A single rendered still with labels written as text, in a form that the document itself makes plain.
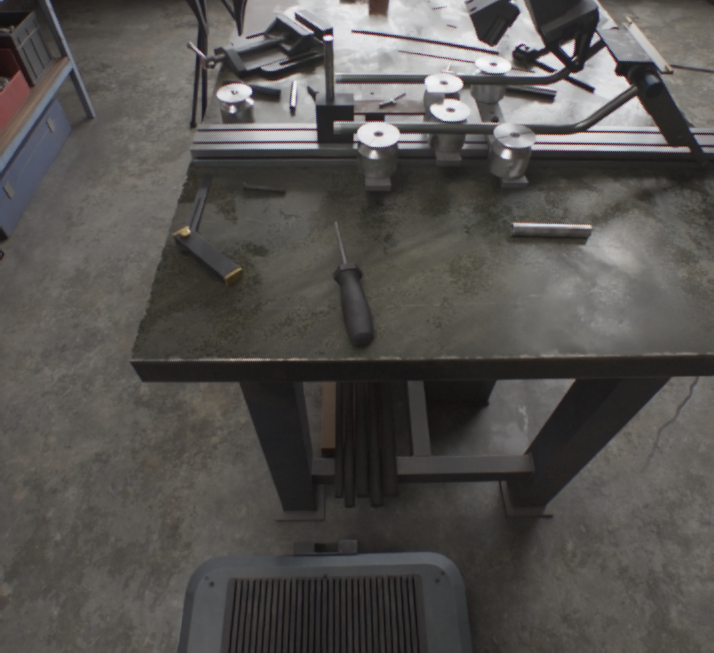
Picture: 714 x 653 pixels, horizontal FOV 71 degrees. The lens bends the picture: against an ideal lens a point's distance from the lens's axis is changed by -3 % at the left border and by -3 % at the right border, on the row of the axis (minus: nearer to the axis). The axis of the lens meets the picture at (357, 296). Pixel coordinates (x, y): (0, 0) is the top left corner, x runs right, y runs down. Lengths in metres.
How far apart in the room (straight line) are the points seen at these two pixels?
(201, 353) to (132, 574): 0.95
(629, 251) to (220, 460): 1.11
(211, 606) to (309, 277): 0.70
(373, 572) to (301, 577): 0.13
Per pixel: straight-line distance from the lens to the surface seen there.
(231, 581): 1.09
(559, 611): 1.41
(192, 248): 0.62
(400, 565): 1.08
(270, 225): 0.65
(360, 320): 0.51
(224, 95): 0.81
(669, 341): 0.62
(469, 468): 1.21
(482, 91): 0.80
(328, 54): 0.67
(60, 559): 1.51
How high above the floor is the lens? 1.32
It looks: 51 degrees down
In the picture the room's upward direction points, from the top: 1 degrees clockwise
